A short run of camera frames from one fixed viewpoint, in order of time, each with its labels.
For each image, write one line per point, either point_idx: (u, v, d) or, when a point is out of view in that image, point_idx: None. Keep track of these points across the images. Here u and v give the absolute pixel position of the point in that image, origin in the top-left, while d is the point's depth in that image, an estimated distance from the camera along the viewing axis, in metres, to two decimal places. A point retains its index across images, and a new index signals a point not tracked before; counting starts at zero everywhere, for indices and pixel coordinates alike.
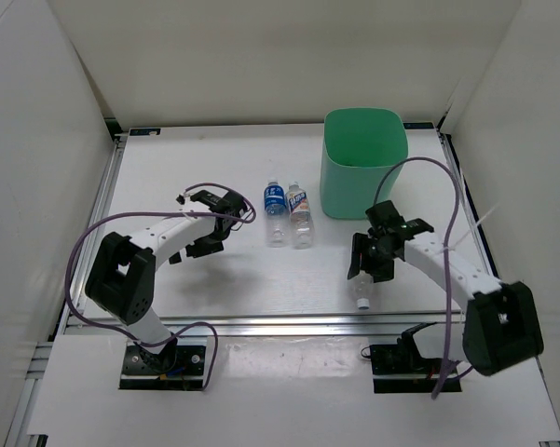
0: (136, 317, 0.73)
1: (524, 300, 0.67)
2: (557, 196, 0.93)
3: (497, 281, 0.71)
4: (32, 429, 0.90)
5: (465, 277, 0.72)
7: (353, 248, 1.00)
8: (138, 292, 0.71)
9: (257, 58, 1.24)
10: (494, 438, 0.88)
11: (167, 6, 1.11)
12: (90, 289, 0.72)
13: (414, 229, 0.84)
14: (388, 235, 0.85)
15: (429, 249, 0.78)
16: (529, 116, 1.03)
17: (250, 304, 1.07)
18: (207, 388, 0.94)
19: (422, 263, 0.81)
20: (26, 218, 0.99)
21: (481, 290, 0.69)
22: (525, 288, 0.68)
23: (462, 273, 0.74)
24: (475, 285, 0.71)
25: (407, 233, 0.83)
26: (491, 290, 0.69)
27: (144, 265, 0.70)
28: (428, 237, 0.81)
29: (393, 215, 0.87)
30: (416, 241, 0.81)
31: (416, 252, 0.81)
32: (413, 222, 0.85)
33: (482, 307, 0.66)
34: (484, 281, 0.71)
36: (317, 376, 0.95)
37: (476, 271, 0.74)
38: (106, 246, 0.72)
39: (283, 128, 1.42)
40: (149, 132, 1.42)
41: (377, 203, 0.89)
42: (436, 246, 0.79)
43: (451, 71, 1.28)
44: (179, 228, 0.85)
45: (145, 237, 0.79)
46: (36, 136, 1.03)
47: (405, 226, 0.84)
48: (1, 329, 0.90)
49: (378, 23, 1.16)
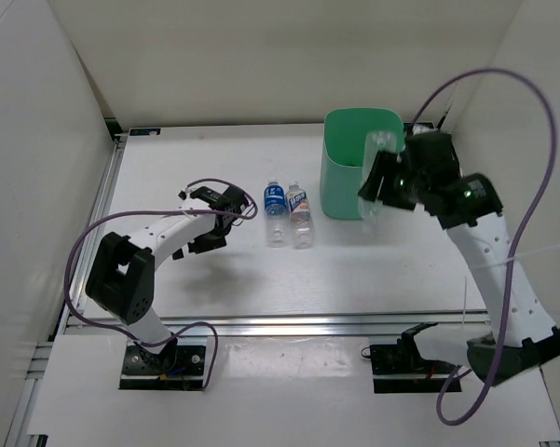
0: (136, 317, 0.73)
1: None
2: (557, 196, 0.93)
3: (550, 325, 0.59)
4: (32, 429, 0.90)
5: (519, 314, 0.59)
7: (374, 165, 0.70)
8: (138, 293, 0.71)
9: (257, 58, 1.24)
10: (494, 439, 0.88)
11: (167, 6, 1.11)
12: (91, 288, 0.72)
13: (480, 201, 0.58)
14: (437, 194, 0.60)
15: (487, 249, 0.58)
16: (530, 115, 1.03)
17: (250, 304, 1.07)
18: (207, 388, 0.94)
19: (469, 254, 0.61)
20: (27, 218, 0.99)
21: (531, 339, 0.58)
22: None
23: (517, 304, 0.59)
24: (526, 329, 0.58)
25: (469, 208, 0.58)
26: (542, 340, 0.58)
27: (143, 267, 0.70)
28: (494, 226, 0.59)
29: (445, 155, 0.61)
30: (477, 230, 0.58)
31: (468, 241, 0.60)
32: (480, 185, 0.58)
33: (525, 361, 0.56)
34: (536, 324, 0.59)
36: (317, 376, 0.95)
37: (532, 304, 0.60)
38: (106, 246, 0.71)
39: (283, 128, 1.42)
40: (149, 132, 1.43)
41: (427, 137, 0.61)
42: (498, 249, 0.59)
43: (451, 70, 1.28)
44: (178, 227, 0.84)
45: (143, 237, 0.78)
46: (36, 136, 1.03)
47: (470, 195, 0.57)
48: (1, 329, 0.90)
49: (378, 23, 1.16)
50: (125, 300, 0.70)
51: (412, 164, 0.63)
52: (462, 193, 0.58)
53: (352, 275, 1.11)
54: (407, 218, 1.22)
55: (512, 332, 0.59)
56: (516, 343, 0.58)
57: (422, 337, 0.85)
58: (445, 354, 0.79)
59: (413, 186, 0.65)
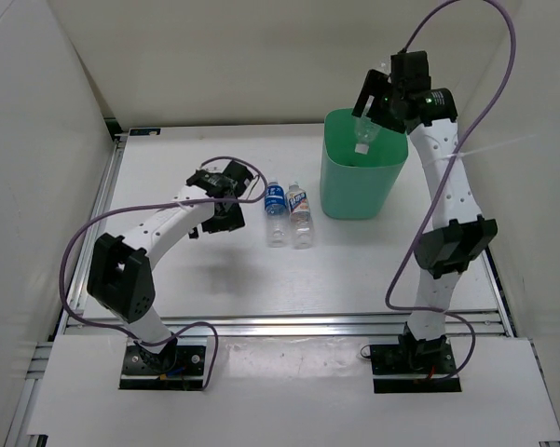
0: (137, 315, 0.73)
1: (488, 237, 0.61)
2: (557, 197, 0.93)
3: (476, 214, 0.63)
4: (32, 429, 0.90)
5: (450, 199, 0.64)
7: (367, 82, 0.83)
8: (138, 291, 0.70)
9: (257, 58, 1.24)
10: (494, 438, 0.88)
11: (167, 6, 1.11)
12: (93, 289, 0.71)
13: (439, 110, 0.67)
14: (404, 101, 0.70)
15: (436, 145, 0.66)
16: (530, 115, 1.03)
17: (250, 304, 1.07)
18: (207, 388, 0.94)
19: (423, 155, 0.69)
20: (27, 218, 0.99)
21: (456, 220, 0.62)
22: (493, 226, 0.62)
23: (452, 192, 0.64)
24: (454, 211, 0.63)
25: (427, 112, 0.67)
26: (466, 223, 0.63)
27: (139, 267, 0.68)
28: (445, 128, 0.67)
29: (421, 73, 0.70)
30: (429, 129, 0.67)
31: (422, 140, 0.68)
32: (441, 96, 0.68)
33: (447, 235, 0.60)
34: (464, 210, 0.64)
36: (317, 376, 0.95)
37: (465, 195, 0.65)
38: (101, 248, 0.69)
39: (283, 128, 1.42)
40: (149, 132, 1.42)
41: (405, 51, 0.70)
42: (446, 147, 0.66)
43: (451, 70, 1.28)
44: (173, 222, 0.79)
45: (138, 236, 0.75)
46: (36, 135, 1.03)
47: (430, 101, 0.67)
48: (1, 329, 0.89)
49: (378, 23, 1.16)
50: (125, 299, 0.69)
51: (393, 76, 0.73)
52: (424, 100, 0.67)
53: (352, 275, 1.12)
54: (405, 217, 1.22)
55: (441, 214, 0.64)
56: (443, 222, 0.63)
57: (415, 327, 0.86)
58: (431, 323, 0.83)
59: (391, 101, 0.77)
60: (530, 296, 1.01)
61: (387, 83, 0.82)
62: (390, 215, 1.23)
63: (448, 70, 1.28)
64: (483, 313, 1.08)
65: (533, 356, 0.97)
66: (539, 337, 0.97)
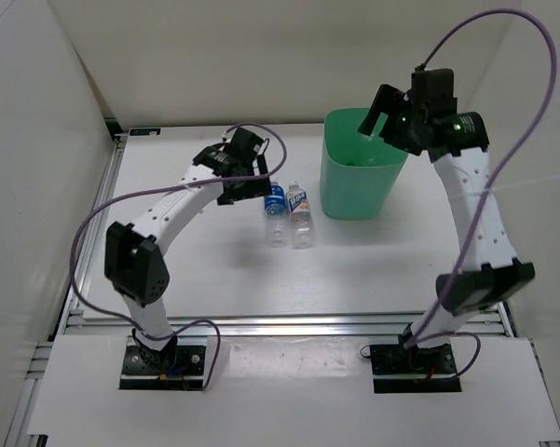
0: (154, 297, 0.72)
1: (524, 283, 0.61)
2: (558, 197, 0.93)
3: (512, 256, 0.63)
4: (31, 429, 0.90)
5: (483, 241, 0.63)
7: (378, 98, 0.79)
8: (152, 277, 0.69)
9: (257, 58, 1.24)
10: (494, 438, 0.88)
11: (167, 6, 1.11)
12: (108, 276, 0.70)
13: (465, 137, 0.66)
14: (429, 126, 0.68)
15: (466, 179, 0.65)
16: (530, 115, 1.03)
17: (250, 304, 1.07)
18: (207, 388, 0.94)
19: (451, 186, 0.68)
20: (27, 218, 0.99)
21: (490, 263, 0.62)
22: (530, 271, 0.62)
23: (484, 231, 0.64)
24: (487, 253, 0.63)
25: (457, 142, 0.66)
26: (500, 266, 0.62)
27: (151, 252, 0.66)
28: (475, 159, 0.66)
29: (445, 93, 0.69)
30: (458, 161, 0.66)
31: (451, 170, 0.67)
32: (470, 121, 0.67)
33: (478, 280, 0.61)
34: (498, 253, 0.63)
36: (317, 376, 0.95)
37: (498, 235, 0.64)
38: (112, 236, 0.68)
39: (283, 128, 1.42)
40: (149, 132, 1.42)
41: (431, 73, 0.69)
42: (476, 181, 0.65)
43: (451, 69, 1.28)
44: (182, 204, 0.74)
45: (146, 223, 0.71)
46: (36, 135, 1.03)
47: (458, 128, 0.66)
48: (0, 329, 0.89)
49: (378, 24, 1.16)
50: (140, 284, 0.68)
51: (415, 97, 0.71)
52: (451, 126, 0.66)
53: (352, 275, 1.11)
54: (405, 217, 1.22)
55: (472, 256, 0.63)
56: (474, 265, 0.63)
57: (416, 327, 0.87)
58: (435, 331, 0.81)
59: (412, 124, 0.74)
60: (531, 296, 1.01)
61: (402, 101, 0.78)
62: (391, 215, 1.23)
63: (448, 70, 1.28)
64: (482, 313, 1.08)
65: (533, 356, 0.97)
66: (539, 337, 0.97)
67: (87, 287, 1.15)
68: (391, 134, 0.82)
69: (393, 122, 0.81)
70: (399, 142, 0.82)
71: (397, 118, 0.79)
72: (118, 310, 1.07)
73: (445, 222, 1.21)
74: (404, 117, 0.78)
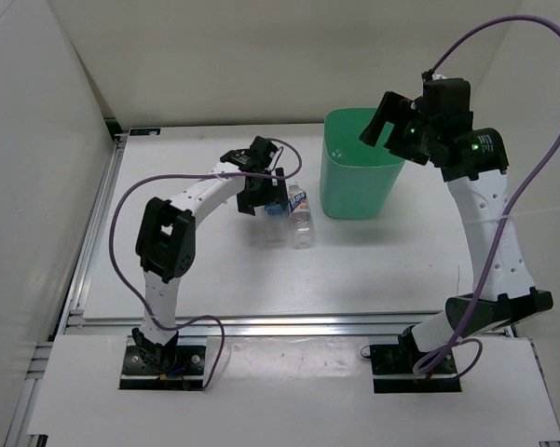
0: (181, 271, 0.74)
1: (540, 312, 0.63)
2: (557, 197, 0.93)
3: (529, 285, 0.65)
4: (31, 429, 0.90)
5: (500, 270, 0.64)
7: (384, 104, 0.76)
8: (183, 251, 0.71)
9: (257, 58, 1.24)
10: (494, 438, 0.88)
11: (167, 6, 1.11)
12: (141, 250, 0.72)
13: (483, 156, 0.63)
14: (444, 145, 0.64)
15: (484, 204, 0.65)
16: (531, 115, 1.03)
17: (250, 304, 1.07)
18: (207, 388, 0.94)
19: (467, 209, 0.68)
20: (27, 217, 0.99)
21: (507, 293, 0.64)
22: (549, 297, 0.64)
23: (501, 261, 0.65)
24: (505, 283, 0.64)
25: (473, 162, 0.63)
26: (518, 296, 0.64)
27: (186, 226, 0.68)
28: (494, 182, 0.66)
29: (460, 107, 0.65)
30: (476, 186, 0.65)
31: (467, 194, 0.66)
32: (488, 141, 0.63)
33: (496, 314, 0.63)
34: (516, 282, 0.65)
36: (317, 376, 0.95)
37: (516, 263, 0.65)
38: (152, 207, 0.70)
39: (284, 128, 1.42)
40: (149, 132, 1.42)
41: (447, 85, 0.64)
42: (494, 206, 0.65)
43: (451, 69, 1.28)
44: (214, 189, 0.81)
45: (183, 200, 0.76)
46: (36, 135, 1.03)
47: (476, 148, 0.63)
48: (0, 329, 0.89)
49: (378, 24, 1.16)
50: (170, 258, 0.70)
51: (427, 110, 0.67)
52: (470, 145, 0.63)
53: (352, 275, 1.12)
54: (405, 217, 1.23)
55: (490, 287, 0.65)
56: (492, 296, 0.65)
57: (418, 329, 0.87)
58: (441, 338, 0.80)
59: (422, 137, 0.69)
60: None
61: (408, 110, 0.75)
62: (391, 216, 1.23)
63: (448, 70, 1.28)
64: None
65: (533, 356, 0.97)
66: (539, 337, 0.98)
67: (86, 287, 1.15)
68: (398, 145, 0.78)
69: (402, 134, 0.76)
70: (404, 152, 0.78)
71: (404, 129, 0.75)
72: (118, 310, 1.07)
73: (445, 222, 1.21)
74: (412, 130, 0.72)
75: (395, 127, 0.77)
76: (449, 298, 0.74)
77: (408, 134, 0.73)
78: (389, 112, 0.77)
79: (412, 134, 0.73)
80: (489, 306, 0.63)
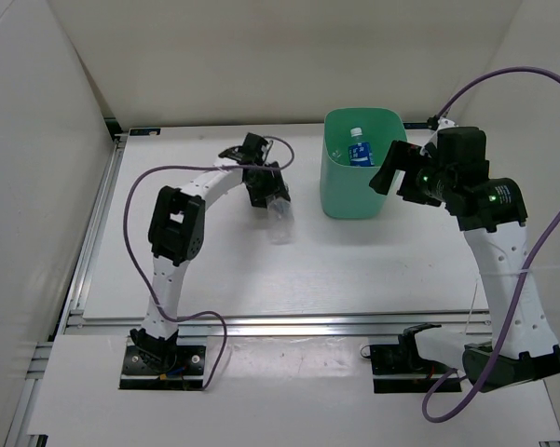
0: (192, 255, 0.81)
1: None
2: (556, 198, 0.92)
3: (552, 344, 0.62)
4: (32, 428, 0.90)
5: (522, 327, 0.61)
7: (389, 150, 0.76)
8: (194, 236, 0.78)
9: (257, 58, 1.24)
10: (493, 438, 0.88)
11: (168, 6, 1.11)
12: (153, 233, 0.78)
13: (500, 208, 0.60)
14: (460, 196, 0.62)
15: (502, 257, 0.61)
16: (532, 115, 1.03)
17: (249, 304, 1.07)
18: (207, 388, 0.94)
19: (484, 260, 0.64)
20: (26, 217, 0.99)
21: (529, 352, 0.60)
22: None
23: (522, 318, 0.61)
24: (526, 342, 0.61)
25: (490, 212, 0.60)
26: (540, 355, 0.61)
27: (198, 211, 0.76)
28: (513, 236, 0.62)
29: (476, 156, 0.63)
30: (495, 238, 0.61)
31: (485, 246, 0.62)
32: (506, 192, 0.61)
33: (516, 373, 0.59)
34: (538, 340, 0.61)
36: (317, 376, 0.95)
37: (538, 319, 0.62)
38: (164, 196, 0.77)
39: (284, 128, 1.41)
40: (149, 132, 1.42)
41: (461, 133, 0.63)
42: (512, 259, 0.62)
43: (452, 70, 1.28)
44: (219, 179, 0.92)
45: (190, 188, 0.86)
46: (36, 136, 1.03)
47: (494, 199, 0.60)
48: None
49: (379, 23, 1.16)
50: (181, 245, 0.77)
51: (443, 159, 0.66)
52: (487, 196, 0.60)
53: (351, 276, 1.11)
54: (406, 220, 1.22)
55: (511, 344, 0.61)
56: (512, 354, 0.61)
57: (423, 336, 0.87)
58: (441, 355, 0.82)
59: (436, 183, 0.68)
60: None
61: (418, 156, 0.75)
62: (391, 216, 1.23)
63: (448, 70, 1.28)
64: (484, 313, 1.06)
65: None
66: None
67: (86, 287, 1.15)
68: (410, 191, 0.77)
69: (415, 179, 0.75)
70: (418, 196, 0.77)
71: (417, 175, 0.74)
72: (118, 309, 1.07)
73: (444, 223, 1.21)
74: (425, 177, 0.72)
75: (407, 173, 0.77)
76: (467, 349, 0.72)
77: (421, 181, 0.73)
78: (398, 158, 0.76)
79: (425, 182, 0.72)
80: (511, 364, 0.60)
